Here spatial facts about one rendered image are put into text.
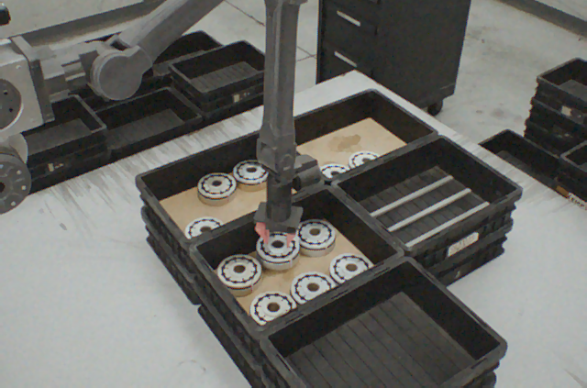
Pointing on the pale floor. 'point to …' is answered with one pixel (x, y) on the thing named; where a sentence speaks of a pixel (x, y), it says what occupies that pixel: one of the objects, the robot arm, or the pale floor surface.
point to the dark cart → (396, 20)
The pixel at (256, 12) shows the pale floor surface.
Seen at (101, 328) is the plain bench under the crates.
